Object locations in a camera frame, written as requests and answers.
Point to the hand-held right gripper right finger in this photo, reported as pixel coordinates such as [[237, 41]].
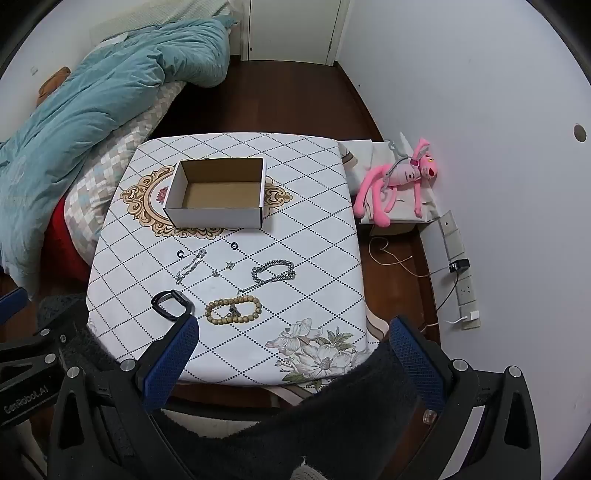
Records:
[[415, 360]]

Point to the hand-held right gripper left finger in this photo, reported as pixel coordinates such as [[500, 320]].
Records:
[[173, 360]]

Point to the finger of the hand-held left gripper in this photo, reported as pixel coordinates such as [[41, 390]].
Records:
[[32, 348], [11, 302]]

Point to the black wristband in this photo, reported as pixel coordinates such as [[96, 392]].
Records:
[[181, 300]]

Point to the cardboard box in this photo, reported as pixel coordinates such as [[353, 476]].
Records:
[[217, 196]]

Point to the white charger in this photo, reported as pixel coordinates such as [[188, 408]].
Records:
[[472, 317]]

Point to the red cloth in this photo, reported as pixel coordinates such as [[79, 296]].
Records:
[[60, 240]]

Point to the black charger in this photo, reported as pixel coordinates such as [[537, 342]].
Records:
[[459, 266]]

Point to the white power strip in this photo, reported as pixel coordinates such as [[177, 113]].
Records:
[[455, 240]]

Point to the black fleece clothing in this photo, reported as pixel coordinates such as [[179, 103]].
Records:
[[300, 415]]

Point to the checked bed sheet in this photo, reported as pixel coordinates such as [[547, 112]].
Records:
[[101, 184]]

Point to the diamond patterned tablecloth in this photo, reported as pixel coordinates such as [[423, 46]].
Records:
[[300, 240]]

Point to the pink plush toy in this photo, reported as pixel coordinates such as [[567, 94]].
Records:
[[406, 174]]

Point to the white cloth bag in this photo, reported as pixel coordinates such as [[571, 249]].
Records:
[[364, 157]]

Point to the light blue quilt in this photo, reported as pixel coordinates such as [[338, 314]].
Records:
[[92, 106]]

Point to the grey clothes hanger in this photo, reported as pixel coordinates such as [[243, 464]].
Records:
[[393, 146]]

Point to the brown pillow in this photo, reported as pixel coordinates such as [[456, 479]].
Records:
[[53, 83]]

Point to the white door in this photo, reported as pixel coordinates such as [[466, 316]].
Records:
[[291, 27]]

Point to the round wall hole cover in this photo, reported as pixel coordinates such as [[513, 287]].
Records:
[[580, 133]]

